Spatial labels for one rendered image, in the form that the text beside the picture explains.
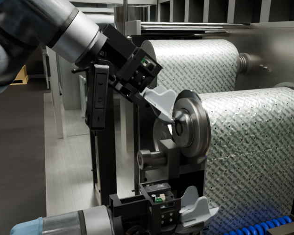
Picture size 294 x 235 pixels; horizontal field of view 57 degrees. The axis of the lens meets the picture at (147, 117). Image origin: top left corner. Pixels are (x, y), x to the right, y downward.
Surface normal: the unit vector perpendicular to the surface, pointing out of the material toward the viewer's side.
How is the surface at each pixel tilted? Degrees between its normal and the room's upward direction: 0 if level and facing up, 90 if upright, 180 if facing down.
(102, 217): 26
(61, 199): 0
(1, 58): 89
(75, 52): 112
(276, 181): 90
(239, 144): 90
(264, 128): 88
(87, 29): 68
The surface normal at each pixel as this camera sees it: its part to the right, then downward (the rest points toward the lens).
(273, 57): -0.94, 0.10
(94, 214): 0.03, -0.92
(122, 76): 0.35, 0.27
